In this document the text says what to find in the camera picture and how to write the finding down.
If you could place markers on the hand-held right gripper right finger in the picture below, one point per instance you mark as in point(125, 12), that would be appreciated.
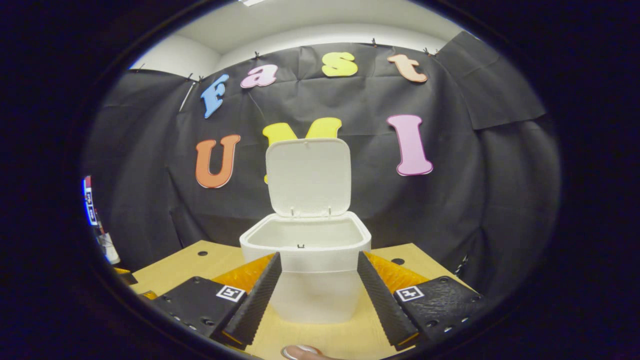
point(380, 300)

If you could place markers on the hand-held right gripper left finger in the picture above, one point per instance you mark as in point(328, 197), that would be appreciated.
point(262, 295)

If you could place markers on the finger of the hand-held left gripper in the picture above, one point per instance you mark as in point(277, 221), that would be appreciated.
point(127, 279)
point(149, 295)

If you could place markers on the white desktop garbage bin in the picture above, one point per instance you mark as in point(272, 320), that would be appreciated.
point(307, 175)

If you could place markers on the wooden desktop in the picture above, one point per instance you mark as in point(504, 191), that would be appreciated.
point(320, 340)

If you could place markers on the white side table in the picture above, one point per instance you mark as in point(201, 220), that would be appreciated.
point(110, 250)

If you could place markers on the bright display screen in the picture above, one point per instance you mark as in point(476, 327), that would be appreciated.
point(90, 202)

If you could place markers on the black backdrop cloth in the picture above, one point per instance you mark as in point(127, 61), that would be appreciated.
point(450, 200)

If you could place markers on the ceiling light panel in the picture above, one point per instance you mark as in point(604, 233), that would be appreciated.
point(251, 2)

